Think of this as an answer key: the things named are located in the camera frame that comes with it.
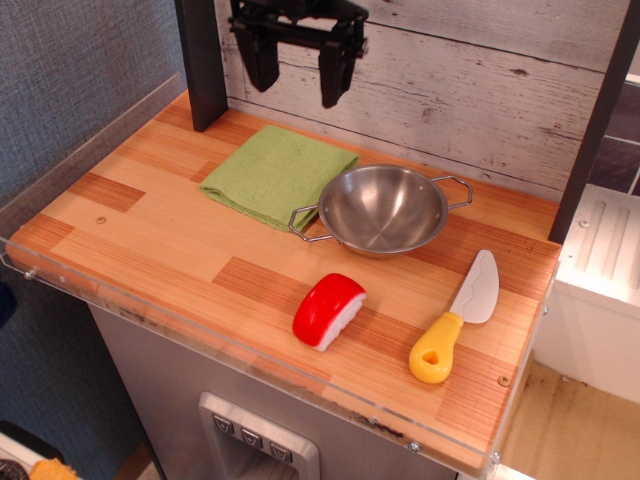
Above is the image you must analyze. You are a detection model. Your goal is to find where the dark left shelf post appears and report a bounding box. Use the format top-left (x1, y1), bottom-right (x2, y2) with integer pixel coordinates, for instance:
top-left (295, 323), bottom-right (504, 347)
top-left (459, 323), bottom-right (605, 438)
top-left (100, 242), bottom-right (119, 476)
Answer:
top-left (175, 0), bottom-right (228, 132)

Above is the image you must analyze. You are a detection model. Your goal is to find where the red and white toy sushi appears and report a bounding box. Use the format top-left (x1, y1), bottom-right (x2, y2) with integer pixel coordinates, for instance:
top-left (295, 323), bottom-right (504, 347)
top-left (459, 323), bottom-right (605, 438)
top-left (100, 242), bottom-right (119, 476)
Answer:
top-left (292, 273), bottom-right (367, 352)

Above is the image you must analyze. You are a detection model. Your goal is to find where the clear acrylic guard rail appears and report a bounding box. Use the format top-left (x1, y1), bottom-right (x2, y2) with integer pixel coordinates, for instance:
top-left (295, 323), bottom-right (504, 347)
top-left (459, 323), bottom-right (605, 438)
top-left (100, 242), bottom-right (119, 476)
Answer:
top-left (7, 75), bottom-right (560, 474)

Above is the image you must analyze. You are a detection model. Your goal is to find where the silver dispenser panel with buttons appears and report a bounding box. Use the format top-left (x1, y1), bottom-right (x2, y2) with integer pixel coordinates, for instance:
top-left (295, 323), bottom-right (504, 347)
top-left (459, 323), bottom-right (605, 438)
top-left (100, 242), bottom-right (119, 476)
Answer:
top-left (198, 392), bottom-right (321, 479)

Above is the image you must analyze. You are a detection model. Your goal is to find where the white toy sink unit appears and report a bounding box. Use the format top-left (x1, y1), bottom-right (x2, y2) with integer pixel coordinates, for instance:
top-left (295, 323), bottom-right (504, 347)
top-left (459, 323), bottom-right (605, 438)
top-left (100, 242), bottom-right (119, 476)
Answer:
top-left (533, 185), bottom-right (639, 402)

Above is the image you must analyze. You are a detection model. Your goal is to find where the grey toy fridge cabinet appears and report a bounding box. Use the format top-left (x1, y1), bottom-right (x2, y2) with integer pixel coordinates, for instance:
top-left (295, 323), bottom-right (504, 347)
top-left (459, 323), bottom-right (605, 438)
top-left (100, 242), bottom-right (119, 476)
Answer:
top-left (90, 307), bottom-right (457, 479)

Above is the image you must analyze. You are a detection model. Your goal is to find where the steel two-handled pot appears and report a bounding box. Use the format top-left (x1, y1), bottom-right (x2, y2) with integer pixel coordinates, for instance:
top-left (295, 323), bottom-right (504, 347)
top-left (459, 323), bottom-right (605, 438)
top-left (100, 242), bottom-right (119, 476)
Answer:
top-left (289, 165), bottom-right (474, 258)

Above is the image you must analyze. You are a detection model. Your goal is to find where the green cloth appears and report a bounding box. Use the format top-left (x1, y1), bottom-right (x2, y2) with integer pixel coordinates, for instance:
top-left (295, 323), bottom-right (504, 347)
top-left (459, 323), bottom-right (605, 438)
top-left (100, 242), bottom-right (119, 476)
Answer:
top-left (200, 125), bottom-right (359, 232)

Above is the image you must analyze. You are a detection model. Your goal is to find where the dark right shelf post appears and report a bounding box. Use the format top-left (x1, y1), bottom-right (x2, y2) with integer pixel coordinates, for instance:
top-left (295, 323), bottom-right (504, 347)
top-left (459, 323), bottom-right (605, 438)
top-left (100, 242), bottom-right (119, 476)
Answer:
top-left (548, 0), bottom-right (639, 244)

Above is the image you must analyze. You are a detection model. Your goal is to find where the dark shelf post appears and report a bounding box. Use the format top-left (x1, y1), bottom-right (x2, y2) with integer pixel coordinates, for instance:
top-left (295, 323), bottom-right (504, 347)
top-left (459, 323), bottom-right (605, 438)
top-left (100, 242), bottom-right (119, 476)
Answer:
top-left (548, 0), bottom-right (639, 244)
top-left (175, 0), bottom-right (228, 132)

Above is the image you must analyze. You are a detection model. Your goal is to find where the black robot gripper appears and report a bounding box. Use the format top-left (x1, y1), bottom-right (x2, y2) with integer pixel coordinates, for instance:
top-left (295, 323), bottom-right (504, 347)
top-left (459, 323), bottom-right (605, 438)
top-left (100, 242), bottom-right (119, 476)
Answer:
top-left (229, 1), bottom-right (369, 108)

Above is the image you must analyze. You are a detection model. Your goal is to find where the yellow-handled toy knife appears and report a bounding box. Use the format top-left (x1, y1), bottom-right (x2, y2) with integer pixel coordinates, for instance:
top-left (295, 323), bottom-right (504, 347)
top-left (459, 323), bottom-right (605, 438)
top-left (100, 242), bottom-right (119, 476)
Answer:
top-left (408, 249), bottom-right (500, 384)

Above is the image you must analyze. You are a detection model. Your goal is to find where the yellow object bottom left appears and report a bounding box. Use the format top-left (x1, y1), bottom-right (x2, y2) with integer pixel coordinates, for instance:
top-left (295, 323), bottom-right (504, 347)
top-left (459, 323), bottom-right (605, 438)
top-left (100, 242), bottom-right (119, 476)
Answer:
top-left (1, 459), bottom-right (79, 480)

